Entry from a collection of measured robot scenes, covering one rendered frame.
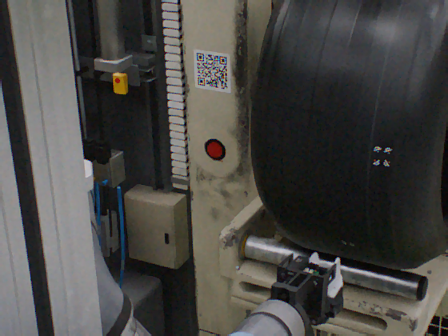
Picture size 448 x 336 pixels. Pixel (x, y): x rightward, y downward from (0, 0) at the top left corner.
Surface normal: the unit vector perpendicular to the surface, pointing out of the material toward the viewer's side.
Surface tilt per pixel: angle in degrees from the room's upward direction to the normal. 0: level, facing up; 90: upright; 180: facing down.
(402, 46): 54
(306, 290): 90
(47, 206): 90
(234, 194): 90
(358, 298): 0
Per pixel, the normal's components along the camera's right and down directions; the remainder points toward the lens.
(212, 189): -0.45, 0.40
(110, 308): 0.73, -0.22
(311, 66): -0.41, -0.07
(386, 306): -0.03, -0.90
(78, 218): 0.80, 0.25
